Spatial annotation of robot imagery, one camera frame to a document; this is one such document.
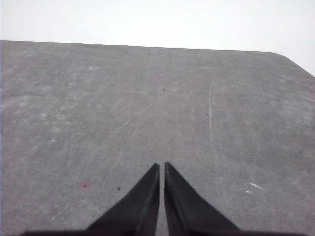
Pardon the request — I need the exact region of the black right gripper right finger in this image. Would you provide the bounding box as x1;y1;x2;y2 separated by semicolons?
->
163;161;241;236

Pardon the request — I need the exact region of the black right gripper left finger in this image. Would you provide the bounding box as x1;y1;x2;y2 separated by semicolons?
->
86;163;160;236

